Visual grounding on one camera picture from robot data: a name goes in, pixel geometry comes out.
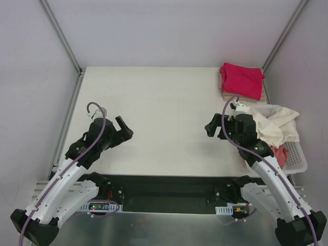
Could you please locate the cream white t shirt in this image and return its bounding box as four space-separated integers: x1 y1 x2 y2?
247 107 300 148

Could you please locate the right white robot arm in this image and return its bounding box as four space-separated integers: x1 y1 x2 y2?
205 114 327 245

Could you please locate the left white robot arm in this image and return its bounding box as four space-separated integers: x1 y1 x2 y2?
10 116 133 245

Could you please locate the folded beige t shirt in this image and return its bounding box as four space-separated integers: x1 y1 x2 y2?
218 70 267 102

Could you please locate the pink crumpled t shirt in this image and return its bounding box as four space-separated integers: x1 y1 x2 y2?
270 144 289 169

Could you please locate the folded red t shirt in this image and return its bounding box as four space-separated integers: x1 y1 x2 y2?
220 63 265 100

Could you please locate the white plastic basket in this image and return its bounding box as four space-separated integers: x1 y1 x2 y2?
252 105 308 175

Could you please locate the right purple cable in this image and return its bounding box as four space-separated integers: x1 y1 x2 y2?
221 94 320 243

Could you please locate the purple cable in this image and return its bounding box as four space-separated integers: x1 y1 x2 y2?
19 101 107 246
221 94 320 243

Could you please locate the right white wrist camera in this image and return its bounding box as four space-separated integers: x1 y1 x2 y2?
228 100 250 120

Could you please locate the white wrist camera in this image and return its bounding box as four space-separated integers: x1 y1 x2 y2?
88 107 107 120
228 100 250 120

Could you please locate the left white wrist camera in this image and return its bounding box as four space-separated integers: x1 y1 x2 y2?
88 107 107 120

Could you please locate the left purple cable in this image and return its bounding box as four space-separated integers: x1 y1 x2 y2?
19 101 107 246

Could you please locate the left white cable duct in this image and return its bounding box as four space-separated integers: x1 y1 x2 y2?
77 202 122 213

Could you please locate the white cable duct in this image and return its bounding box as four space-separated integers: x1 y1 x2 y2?
77 202 122 213
215 204 249 216

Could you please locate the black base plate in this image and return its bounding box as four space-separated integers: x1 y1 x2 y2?
99 175 247 214

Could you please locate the right white cable duct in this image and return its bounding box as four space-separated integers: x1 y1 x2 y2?
215 204 249 216

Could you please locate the left aluminium frame post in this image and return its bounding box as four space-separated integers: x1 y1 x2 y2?
38 0 83 75

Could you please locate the aluminium frame post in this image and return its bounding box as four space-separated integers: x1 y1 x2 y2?
38 0 83 75
262 0 311 72

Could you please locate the right aluminium frame post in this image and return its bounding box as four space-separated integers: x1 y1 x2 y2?
262 0 311 72

